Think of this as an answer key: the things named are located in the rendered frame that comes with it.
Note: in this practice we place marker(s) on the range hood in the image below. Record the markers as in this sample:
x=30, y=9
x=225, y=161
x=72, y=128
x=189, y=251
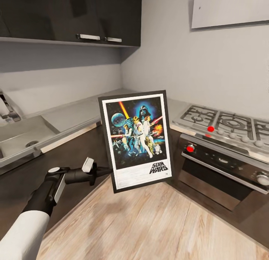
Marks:
x=223, y=12

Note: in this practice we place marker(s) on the poster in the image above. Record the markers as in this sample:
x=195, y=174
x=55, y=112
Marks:
x=138, y=141

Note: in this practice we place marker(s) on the drop in sink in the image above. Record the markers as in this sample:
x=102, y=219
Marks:
x=24, y=134

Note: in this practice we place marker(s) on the burner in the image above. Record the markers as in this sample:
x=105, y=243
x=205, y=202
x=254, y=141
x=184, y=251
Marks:
x=242, y=129

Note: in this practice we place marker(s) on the oven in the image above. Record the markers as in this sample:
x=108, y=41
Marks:
x=232, y=183

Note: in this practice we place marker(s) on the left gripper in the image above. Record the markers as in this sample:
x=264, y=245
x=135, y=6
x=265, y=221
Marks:
x=81, y=176

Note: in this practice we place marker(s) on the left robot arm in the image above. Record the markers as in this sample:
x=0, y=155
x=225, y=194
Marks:
x=23, y=240

